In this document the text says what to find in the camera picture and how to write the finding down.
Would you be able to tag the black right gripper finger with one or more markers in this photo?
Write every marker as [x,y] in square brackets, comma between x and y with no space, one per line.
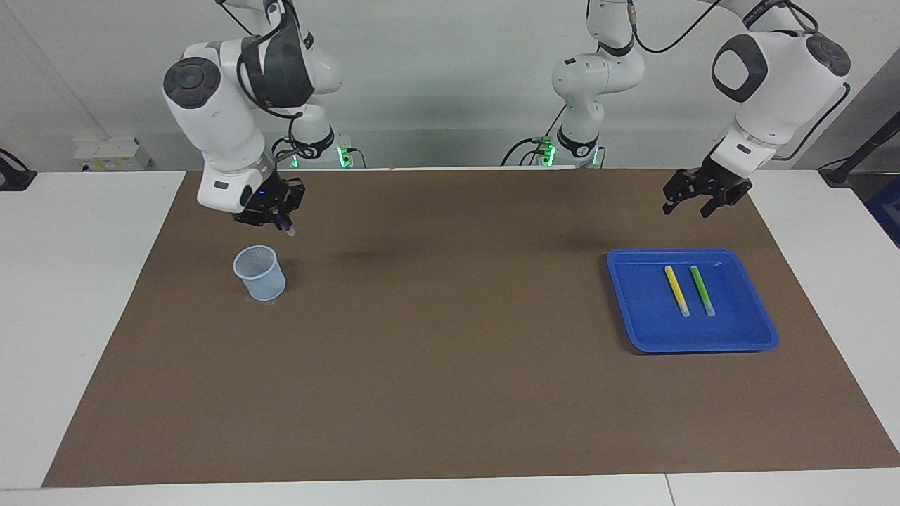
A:
[279,220]
[291,212]

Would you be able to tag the blue crate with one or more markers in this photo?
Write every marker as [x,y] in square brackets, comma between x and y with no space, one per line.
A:
[887,211]

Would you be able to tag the black stand leg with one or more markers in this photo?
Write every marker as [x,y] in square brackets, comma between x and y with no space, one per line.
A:
[861,151]

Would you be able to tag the translucent plastic cup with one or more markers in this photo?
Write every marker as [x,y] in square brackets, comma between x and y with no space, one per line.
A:
[261,277]

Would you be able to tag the brown table mat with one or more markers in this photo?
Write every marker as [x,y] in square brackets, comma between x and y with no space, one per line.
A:
[450,351]

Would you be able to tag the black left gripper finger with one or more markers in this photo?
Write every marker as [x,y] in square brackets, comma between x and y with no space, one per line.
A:
[717,205]
[678,188]

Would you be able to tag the blue plastic tray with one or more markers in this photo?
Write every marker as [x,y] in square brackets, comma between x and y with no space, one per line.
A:
[654,330]

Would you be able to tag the black clamp mount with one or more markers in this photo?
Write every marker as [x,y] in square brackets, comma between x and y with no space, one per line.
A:
[14,179]

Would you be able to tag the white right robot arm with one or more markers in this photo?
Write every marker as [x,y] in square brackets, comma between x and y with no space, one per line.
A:
[211,119]

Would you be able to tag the white power strip box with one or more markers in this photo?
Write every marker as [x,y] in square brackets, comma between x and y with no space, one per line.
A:
[112,154]

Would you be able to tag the yellow marker pen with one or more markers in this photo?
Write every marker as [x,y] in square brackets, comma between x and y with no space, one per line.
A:
[676,288]

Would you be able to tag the purple marker pen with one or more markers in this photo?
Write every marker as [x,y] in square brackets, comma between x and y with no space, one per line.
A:
[290,230]

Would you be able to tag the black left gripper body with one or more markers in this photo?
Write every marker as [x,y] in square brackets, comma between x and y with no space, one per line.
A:
[721,179]

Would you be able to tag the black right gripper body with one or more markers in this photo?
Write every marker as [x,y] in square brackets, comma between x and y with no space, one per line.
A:
[274,197]

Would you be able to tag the green marker pen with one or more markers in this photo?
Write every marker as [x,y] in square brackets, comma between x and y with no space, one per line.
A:
[702,288]

